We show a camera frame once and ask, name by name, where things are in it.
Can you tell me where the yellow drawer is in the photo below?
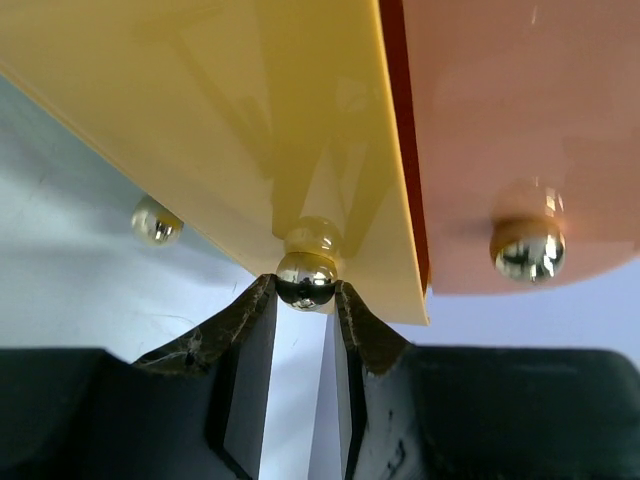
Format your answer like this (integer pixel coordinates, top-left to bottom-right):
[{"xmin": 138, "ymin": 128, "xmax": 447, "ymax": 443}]
[{"xmin": 1, "ymin": 1, "xmax": 428, "ymax": 325}]

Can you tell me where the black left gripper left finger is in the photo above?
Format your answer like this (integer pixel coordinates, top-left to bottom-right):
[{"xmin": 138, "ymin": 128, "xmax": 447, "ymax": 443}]
[{"xmin": 1, "ymin": 275, "xmax": 277, "ymax": 479}]

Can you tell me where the orange top drawer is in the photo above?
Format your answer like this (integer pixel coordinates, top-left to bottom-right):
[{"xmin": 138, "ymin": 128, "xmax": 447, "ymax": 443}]
[{"xmin": 380, "ymin": 1, "xmax": 639, "ymax": 295}]

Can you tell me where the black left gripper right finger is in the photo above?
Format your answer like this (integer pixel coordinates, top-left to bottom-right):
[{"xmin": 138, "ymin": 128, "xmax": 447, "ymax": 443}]
[{"xmin": 334, "ymin": 282, "xmax": 639, "ymax": 479}]

